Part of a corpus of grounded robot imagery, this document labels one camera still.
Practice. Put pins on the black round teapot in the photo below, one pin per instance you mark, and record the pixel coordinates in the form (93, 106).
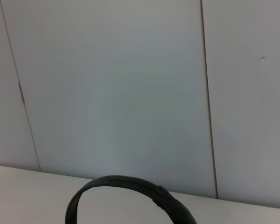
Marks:
(130, 180)

